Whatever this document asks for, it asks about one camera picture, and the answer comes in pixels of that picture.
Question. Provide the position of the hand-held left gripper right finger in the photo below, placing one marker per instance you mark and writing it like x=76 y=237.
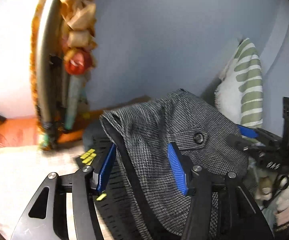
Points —
x=178 y=167

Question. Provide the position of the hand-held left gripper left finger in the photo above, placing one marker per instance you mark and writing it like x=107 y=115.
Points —
x=105 y=170

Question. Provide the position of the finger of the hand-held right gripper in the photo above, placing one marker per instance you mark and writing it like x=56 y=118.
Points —
x=247 y=131
x=242 y=142

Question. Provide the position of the grey checked pants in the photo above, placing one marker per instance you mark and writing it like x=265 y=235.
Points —
x=154 y=135

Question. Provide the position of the person's right forearm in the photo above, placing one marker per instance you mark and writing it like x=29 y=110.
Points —
x=288 y=202

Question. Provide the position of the person's right hand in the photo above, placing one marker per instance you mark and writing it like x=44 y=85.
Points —
x=264 y=188

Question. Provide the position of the green striped white pillow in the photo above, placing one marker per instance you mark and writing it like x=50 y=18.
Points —
x=249 y=80

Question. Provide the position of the beige checked blanket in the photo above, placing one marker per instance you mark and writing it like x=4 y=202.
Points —
x=14 y=170

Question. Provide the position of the orange bed sheet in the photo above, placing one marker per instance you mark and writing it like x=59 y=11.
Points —
x=12 y=132

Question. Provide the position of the folded silver tripod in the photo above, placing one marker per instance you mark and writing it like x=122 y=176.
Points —
x=48 y=55

